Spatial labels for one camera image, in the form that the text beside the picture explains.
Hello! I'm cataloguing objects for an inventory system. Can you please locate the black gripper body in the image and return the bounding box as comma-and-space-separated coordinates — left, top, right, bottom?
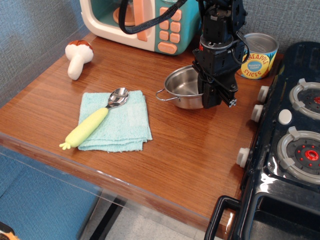
192, 46, 238, 107

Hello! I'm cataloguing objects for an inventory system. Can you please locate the teal toy microwave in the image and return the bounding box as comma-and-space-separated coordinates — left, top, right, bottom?
80, 0, 201, 56

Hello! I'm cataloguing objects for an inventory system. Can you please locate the stainless steel pot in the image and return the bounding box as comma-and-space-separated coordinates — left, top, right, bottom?
155, 65, 203, 110

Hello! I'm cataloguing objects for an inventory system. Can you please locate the plush mushroom toy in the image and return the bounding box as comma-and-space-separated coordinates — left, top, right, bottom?
65, 40, 94, 80

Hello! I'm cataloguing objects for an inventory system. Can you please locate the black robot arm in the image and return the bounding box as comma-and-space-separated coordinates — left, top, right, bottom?
164, 0, 249, 110

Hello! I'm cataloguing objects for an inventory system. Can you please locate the tomato sauce can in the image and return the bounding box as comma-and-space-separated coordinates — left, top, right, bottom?
198, 26, 204, 51

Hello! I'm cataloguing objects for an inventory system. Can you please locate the spoon with yellow-green handle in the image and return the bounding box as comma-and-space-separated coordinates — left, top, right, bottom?
59, 87, 129, 150

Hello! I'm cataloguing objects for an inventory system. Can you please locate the black toy stove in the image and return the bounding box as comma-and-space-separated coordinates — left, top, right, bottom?
204, 41, 320, 240

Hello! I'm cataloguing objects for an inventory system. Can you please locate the orange object at corner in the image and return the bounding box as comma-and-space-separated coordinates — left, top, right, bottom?
0, 231, 20, 240

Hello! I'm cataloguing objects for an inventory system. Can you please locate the light blue folded cloth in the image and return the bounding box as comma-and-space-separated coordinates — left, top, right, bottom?
78, 90, 153, 153

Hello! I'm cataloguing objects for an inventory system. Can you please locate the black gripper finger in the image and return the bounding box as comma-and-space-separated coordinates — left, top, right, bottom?
197, 73, 206, 94
202, 83, 222, 109

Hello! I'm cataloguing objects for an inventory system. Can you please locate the pineapple slices can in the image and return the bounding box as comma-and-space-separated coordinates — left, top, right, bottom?
236, 33, 279, 80

